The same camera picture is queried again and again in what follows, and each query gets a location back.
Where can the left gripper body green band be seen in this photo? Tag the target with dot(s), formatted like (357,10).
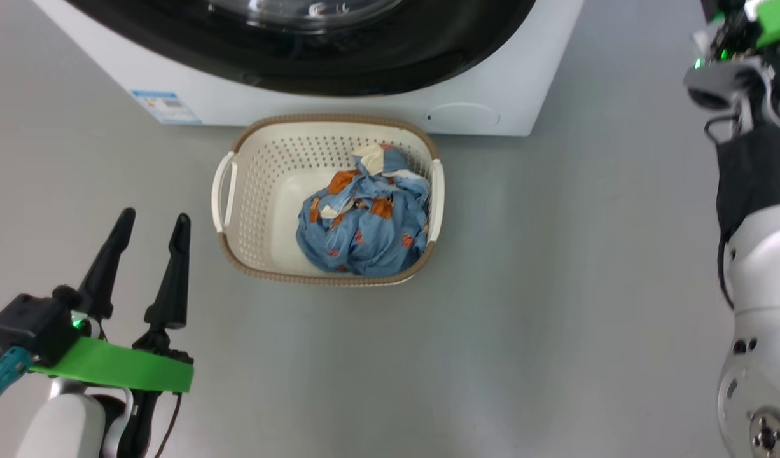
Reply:
(129,369)

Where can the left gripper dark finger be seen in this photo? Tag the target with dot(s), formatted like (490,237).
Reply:
(172,286)
(107,267)

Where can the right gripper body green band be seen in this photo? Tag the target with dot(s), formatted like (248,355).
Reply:
(778,19)

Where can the blue patterned clothing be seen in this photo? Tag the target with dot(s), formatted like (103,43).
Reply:
(371,235)

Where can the black washer door glass bowl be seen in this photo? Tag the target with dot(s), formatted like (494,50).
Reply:
(428,57)

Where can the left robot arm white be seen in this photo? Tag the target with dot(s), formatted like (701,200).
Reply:
(65,426)

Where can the cream perforated laundry basket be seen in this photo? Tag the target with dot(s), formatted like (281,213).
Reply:
(263,191)

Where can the white front-load washing machine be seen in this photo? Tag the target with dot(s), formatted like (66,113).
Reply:
(339,111)

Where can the blue energy label sticker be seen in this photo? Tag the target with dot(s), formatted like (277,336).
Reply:
(166,107)

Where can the round white filter cover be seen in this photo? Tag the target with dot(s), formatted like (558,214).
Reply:
(461,115)

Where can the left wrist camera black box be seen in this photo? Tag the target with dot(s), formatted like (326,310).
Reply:
(34,327)

